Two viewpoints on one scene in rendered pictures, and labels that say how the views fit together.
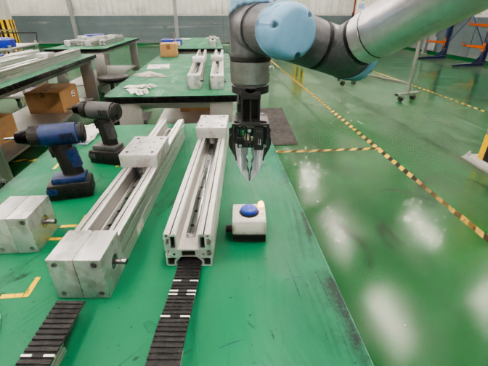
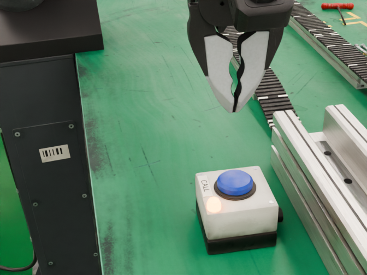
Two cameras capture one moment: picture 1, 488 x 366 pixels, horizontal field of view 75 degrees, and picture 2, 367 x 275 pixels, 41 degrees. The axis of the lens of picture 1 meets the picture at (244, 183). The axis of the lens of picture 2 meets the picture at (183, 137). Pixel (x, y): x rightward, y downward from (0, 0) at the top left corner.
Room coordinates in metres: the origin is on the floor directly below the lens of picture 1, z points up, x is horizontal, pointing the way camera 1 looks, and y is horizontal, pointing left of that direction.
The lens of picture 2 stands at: (1.08, -0.12, 1.18)
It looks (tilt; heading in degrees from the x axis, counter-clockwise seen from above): 31 degrees down; 173
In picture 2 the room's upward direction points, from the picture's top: 3 degrees counter-clockwise
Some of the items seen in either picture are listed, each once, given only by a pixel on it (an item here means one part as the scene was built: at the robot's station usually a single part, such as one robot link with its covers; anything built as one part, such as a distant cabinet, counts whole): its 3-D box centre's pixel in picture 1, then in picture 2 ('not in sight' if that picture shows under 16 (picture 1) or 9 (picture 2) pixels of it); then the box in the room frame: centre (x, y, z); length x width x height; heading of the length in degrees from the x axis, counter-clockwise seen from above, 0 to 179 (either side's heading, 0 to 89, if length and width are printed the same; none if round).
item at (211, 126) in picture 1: (213, 129); not in sight; (1.18, 0.12, 0.87); 0.16 x 0.11 x 0.07; 0
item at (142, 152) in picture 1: (146, 155); not in sight; (0.93, 0.31, 0.87); 0.16 x 0.11 x 0.07; 0
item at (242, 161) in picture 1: (242, 164); (244, 63); (0.62, 0.00, 0.98); 0.06 x 0.03 x 0.09; 0
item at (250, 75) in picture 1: (251, 73); not in sight; (0.63, -0.01, 1.17); 0.08 x 0.08 x 0.05
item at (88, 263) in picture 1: (94, 263); not in sight; (0.48, 0.30, 0.83); 0.12 x 0.09 x 0.10; 90
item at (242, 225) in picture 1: (245, 221); (241, 206); (0.65, 0.00, 0.81); 0.10 x 0.08 x 0.06; 90
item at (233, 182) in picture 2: (248, 210); (235, 185); (0.65, -0.01, 0.84); 0.04 x 0.04 x 0.02
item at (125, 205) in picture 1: (148, 168); not in sight; (0.93, 0.31, 0.82); 0.80 x 0.10 x 0.09; 0
